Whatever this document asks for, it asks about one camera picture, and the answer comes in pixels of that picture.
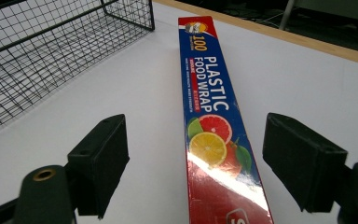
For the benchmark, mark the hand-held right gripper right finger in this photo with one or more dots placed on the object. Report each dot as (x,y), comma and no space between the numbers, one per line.
(304,161)

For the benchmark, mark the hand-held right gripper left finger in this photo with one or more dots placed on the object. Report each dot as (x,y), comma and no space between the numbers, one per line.
(98,161)

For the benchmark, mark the blue plastic wrap box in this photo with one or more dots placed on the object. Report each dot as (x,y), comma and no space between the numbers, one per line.
(213,130)

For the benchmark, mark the grey metal stand leg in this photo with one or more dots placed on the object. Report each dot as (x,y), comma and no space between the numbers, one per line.
(286,13)

